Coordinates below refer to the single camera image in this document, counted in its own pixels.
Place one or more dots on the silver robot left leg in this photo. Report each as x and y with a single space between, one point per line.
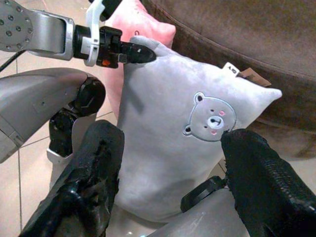
37 103

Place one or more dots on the grey bear pillow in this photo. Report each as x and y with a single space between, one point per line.
168 98

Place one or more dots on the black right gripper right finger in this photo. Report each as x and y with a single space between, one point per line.
261 182

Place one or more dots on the brown sofa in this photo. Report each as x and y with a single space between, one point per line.
247 32

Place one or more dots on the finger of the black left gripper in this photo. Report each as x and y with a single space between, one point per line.
138 53

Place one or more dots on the brown paper tag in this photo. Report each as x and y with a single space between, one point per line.
254 78

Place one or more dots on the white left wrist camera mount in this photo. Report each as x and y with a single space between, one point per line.
91 47

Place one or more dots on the pink pillow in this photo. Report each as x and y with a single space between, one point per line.
148 22

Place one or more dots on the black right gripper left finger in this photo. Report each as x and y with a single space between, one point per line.
96 158

